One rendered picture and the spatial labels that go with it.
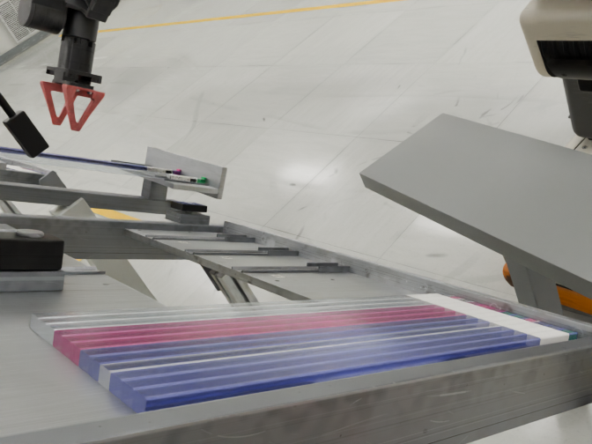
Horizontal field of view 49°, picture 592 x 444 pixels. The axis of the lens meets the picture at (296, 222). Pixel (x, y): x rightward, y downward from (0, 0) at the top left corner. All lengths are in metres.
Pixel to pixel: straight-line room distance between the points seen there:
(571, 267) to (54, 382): 0.77
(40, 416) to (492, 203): 0.92
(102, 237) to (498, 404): 0.68
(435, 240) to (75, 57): 1.29
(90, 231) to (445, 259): 1.24
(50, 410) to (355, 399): 0.18
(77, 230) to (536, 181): 0.75
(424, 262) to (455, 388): 1.54
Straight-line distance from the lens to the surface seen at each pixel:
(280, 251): 0.99
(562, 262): 1.02
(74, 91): 1.16
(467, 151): 1.32
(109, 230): 1.06
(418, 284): 0.86
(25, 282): 0.61
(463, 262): 1.99
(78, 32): 1.20
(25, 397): 0.39
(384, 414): 0.45
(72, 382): 0.41
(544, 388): 0.63
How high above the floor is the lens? 1.29
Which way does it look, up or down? 32 degrees down
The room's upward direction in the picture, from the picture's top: 27 degrees counter-clockwise
